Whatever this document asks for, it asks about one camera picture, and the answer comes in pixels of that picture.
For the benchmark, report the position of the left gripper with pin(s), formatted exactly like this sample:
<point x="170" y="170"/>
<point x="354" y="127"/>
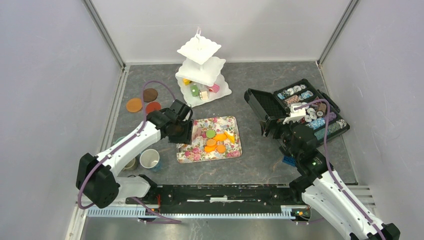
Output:
<point x="186" y="137"/>

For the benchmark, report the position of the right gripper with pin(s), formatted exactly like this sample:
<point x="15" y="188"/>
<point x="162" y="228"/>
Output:
<point x="270" y="123"/>

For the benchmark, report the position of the green toy cake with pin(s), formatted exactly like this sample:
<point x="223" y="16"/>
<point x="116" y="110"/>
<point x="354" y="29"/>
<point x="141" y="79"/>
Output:
<point x="194" y="90"/>

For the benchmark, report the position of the yellow toy cake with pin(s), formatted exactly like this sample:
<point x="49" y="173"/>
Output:
<point x="186" y="81"/>

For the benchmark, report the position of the pink toy cake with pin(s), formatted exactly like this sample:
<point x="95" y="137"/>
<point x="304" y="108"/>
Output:
<point x="214" y="89"/>

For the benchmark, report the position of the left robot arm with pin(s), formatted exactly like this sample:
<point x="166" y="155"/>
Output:
<point x="98" y="179"/>

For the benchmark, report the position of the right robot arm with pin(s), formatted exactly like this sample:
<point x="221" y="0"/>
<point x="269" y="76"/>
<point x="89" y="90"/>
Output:
<point x="320" y="186"/>

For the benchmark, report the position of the green macaron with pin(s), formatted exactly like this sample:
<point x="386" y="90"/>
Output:
<point x="210" y="133"/>

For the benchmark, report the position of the floral rectangular tray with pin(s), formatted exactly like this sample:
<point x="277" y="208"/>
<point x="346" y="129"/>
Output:
<point x="197" y="151"/>

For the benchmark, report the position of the orange blue chip stack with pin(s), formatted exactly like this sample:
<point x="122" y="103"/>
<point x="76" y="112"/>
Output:
<point x="292" y="100"/>

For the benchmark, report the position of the blue toy brick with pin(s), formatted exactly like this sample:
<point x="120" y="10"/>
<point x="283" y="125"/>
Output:
<point x="289" y="161"/>

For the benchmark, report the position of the black poker chip case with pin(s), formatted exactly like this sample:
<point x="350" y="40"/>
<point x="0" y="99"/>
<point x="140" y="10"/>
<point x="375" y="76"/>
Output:
<point x="272" y="104"/>

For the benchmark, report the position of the white and blue mug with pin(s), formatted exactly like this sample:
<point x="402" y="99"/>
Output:
<point x="150" y="159"/>

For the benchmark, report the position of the light blue chip stack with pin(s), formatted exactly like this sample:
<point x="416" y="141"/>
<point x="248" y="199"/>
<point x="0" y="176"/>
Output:
<point x="317" y="123"/>

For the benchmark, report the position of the green blue chip stack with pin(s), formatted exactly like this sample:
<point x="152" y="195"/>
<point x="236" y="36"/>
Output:
<point x="332" y="128"/>

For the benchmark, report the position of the red round coaster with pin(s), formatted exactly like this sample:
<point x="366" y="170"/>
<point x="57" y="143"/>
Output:
<point x="152" y="106"/>

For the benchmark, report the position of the brown 100 chip stack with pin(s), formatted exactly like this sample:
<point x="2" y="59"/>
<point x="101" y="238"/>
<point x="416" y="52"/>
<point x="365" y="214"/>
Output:
<point x="321" y="110"/>

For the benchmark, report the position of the dark brown round coaster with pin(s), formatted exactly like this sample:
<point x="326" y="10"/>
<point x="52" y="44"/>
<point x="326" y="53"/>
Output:
<point x="150" y="95"/>

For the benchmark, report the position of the purple chip stack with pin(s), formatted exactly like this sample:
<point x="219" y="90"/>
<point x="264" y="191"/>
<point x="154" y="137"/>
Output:
<point x="332" y="116"/>

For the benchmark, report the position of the white three-tier dessert stand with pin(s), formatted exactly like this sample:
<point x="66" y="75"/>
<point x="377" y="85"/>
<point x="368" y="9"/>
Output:
<point x="203" y="68"/>

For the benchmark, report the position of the olive brown cup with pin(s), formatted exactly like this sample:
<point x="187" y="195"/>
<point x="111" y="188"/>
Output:
<point x="132" y="165"/>

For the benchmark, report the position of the orange round coaster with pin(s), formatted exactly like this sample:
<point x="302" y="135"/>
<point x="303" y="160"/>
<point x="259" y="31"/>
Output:
<point x="134" y="105"/>

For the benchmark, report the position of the mint green cup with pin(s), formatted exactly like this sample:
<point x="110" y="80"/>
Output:
<point x="119" y="139"/>

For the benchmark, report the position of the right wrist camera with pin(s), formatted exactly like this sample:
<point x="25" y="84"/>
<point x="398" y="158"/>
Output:
<point x="297" y="112"/>

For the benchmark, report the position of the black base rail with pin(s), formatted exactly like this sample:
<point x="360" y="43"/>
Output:
<point x="222" y="198"/>

